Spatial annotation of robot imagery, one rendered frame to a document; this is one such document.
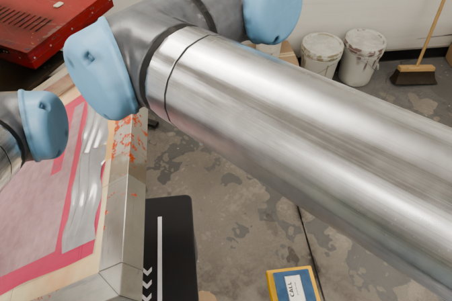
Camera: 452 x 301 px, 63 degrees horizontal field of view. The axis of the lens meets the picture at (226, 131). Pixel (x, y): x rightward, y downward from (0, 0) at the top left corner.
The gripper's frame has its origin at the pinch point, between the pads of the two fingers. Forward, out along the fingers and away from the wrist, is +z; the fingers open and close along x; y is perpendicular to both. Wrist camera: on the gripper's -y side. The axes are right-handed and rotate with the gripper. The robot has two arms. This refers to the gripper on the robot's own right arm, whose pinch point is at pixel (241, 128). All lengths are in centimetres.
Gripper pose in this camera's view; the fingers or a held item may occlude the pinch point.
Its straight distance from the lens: 66.4
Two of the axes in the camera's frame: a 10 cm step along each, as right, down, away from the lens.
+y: 1.2, 7.4, -6.6
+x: 9.5, -2.8, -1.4
